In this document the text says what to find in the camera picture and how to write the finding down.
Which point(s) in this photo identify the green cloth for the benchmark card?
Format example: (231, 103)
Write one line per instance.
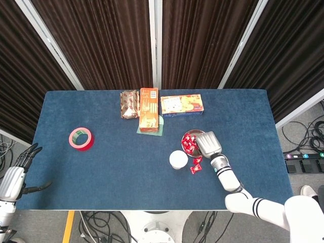
(161, 126)

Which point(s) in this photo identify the white frame post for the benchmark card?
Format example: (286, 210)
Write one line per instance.
(240, 45)
(48, 40)
(152, 38)

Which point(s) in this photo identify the white frame bar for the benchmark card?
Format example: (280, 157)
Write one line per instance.
(12, 136)
(298, 108)

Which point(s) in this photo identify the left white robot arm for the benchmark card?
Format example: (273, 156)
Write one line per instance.
(5, 212)

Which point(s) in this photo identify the yellow blue biscuit box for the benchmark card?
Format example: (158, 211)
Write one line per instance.
(182, 105)

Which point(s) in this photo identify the white sneaker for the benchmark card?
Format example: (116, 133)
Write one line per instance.
(307, 191)

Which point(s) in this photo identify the gold snack bag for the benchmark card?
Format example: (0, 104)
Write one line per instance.
(129, 105)

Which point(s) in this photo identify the blue table mat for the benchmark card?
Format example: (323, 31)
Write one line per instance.
(126, 177)

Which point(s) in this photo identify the tall orange box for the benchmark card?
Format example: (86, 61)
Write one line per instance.
(148, 111)

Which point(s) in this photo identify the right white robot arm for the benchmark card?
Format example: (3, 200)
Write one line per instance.
(227, 177)

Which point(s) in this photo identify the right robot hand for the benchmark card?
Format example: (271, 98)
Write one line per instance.
(208, 144)

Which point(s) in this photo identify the red candy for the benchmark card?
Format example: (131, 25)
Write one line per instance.
(187, 145)
(186, 138)
(193, 138)
(198, 160)
(191, 150)
(194, 144)
(196, 169)

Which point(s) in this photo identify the red tape roll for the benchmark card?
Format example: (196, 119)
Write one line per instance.
(88, 146)

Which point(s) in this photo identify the white paper cup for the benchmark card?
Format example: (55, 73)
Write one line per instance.
(178, 158)

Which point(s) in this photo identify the black foot pedal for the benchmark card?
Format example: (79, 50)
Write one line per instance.
(321, 165)
(305, 165)
(291, 167)

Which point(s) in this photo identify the round metal plate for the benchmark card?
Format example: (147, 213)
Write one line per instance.
(195, 153)

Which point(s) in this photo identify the dark brown curtain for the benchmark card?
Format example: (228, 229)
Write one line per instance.
(202, 45)
(20, 76)
(291, 63)
(101, 45)

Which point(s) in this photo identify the yellow floor tape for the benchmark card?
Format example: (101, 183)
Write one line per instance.
(68, 227)

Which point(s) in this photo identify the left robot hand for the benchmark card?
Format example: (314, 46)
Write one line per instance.
(11, 182)

